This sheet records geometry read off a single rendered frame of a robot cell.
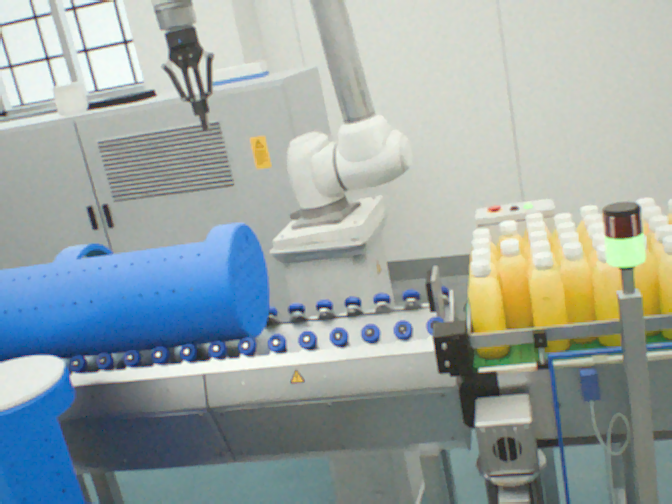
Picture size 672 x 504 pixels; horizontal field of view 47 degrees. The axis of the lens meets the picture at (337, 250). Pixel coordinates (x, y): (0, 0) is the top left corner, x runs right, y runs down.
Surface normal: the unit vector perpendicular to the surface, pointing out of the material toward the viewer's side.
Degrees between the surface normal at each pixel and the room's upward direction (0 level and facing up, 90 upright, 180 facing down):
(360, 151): 90
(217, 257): 46
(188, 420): 110
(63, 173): 90
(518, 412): 0
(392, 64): 90
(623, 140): 90
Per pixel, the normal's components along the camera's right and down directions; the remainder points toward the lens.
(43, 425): 0.76, 0.04
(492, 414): -0.19, -0.94
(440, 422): -0.11, 0.61
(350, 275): -0.28, 0.32
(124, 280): -0.26, -0.26
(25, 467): 0.42, 0.18
